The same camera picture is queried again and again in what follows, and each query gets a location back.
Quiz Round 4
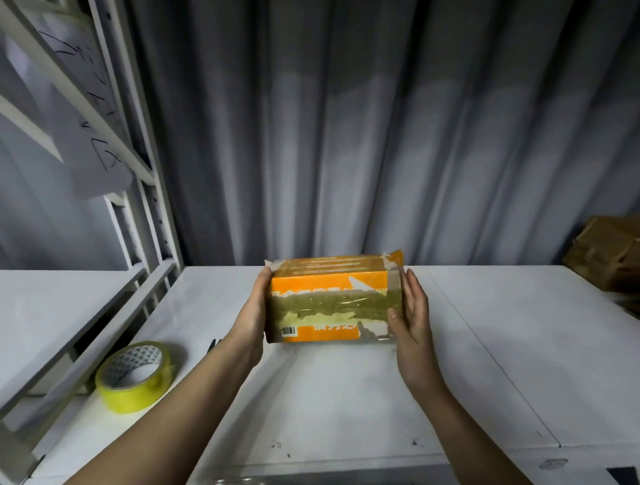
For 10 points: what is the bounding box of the person's right hand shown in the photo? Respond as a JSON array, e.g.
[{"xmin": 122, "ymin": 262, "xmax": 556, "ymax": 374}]
[{"xmin": 385, "ymin": 268, "xmax": 447, "ymax": 400}]

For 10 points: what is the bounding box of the white metal shelf rack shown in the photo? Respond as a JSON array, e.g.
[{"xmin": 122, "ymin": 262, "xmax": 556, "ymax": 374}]
[{"xmin": 0, "ymin": 0, "xmax": 184, "ymax": 483}]

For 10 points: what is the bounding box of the person's left forearm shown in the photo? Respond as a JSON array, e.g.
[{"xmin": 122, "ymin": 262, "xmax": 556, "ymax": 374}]
[{"xmin": 64, "ymin": 344, "xmax": 253, "ymax": 485}]

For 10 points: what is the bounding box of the handwritten paper sheet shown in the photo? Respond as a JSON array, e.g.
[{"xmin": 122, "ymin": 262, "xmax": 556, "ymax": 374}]
[
  {"xmin": 48, "ymin": 88, "xmax": 135, "ymax": 200},
  {"xmin": 34, "ymin": 8, "xmax": 128, "ymax": 128}
]

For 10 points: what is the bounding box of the person's right forearm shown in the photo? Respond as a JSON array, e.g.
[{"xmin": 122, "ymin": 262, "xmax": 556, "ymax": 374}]
[{"xmin": 413, "ymin": 378, "xmax": 533, "ymax": 485}]

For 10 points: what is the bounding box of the person's left hand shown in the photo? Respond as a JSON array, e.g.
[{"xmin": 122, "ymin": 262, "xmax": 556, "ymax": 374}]
[{"xmin": 221, "ymin": 266, "xmax": 274, "ymax": 372}]

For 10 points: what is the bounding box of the orange and white carton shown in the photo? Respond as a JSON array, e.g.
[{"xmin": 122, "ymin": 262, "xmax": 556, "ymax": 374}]
[{"xmin": 263, "ymin": 250, "xmax": 407, "ymax": 345}]

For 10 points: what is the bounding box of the printed brown cardboard box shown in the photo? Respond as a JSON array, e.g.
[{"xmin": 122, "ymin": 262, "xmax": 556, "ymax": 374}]
[{"xmin": 562, "ymin": 214, "xmax": 640, "ymax": 294}]

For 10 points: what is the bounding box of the yellow tape roll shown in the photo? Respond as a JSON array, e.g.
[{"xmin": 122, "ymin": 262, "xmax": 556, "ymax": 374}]
[{"xmin": 94, "ymin": 340, "xmax": 175, "ymax": 415}]

